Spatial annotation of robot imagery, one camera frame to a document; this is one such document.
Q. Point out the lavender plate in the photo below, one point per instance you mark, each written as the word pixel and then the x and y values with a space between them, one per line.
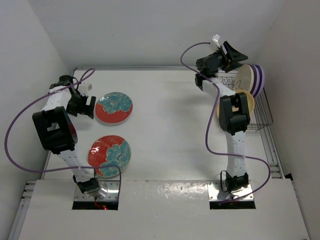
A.
pixel 257 80
pixel 262 80

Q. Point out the red teal floral plate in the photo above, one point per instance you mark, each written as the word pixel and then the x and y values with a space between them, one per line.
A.
pixel 109 150
pixel 113 108

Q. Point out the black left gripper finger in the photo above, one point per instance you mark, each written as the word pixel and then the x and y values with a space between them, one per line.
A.
pixel 75 114
pixel 89 109

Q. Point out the cream plate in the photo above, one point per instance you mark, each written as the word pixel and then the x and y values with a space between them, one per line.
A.
pixel 244 78

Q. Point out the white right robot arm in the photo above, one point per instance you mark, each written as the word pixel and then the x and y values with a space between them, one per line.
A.
pixel 234 113

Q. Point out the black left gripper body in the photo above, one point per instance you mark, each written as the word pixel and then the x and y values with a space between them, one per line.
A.
pixel 77 103

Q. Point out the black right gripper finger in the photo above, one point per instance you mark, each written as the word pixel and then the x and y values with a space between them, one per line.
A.
pixel 233 66
pixel 233 56

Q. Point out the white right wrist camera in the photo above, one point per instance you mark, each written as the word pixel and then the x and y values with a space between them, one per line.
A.
pixel 214 43

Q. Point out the metal base plate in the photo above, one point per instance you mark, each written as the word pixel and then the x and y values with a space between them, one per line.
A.
pixel 108 192
pixel 216 194

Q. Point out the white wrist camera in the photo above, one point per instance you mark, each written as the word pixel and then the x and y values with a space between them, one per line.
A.
pixel 84 89
pixel 214 43

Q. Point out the grey wire dish rack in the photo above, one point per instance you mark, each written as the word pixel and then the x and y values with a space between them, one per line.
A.
pixel 262 116

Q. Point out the orange plate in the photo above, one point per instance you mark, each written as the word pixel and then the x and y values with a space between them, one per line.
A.
pixel 250 103

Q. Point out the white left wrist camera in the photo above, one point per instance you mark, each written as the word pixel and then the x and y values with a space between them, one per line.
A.
pixel 84 89

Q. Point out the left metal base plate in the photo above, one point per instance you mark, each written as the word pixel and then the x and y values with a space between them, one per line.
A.
pixel 108 192

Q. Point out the red teal floral plate lower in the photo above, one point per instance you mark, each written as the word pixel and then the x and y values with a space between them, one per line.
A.
pixel 109 150

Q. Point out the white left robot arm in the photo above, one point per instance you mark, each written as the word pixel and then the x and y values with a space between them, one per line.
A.
pixel 57 133

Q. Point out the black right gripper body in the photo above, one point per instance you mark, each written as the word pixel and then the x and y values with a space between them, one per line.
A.
pixel 224 60

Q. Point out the red teal floral plate upper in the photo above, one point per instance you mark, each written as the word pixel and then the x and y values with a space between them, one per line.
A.
pixel 113 108

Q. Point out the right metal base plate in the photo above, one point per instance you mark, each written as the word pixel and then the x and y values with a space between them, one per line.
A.
pixel 216 194

